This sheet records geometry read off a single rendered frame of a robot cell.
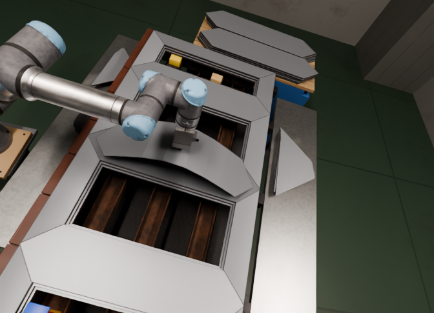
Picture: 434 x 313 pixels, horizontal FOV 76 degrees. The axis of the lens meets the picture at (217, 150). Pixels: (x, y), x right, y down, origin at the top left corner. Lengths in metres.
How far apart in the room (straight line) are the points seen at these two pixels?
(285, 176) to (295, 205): 0.14
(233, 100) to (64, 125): 0.82
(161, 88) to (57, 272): 0.64
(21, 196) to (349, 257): 2.09
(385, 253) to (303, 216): 1.35
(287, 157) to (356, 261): 1.24
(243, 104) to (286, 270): 0.80
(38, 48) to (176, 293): 0.85
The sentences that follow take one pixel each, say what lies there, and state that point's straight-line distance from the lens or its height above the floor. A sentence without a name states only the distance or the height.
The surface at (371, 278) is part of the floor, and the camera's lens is 2.47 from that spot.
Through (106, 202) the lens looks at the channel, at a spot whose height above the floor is 0.68.
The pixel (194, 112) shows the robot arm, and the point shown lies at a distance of 0.83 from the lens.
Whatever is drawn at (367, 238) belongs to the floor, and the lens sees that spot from 2.57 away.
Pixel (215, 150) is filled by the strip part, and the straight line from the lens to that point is 1.09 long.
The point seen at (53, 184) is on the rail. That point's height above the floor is 0.83.
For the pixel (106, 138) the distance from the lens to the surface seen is 1.18.
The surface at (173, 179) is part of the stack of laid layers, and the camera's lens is 1.12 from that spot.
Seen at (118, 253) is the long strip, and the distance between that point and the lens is 1.03.
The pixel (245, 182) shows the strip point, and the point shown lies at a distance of 1.16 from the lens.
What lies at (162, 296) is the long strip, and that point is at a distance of 1.01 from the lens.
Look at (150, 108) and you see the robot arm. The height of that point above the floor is 1.27.
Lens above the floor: 1.85
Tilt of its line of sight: 55 degrees down
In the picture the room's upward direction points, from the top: 25 degrees clockwise
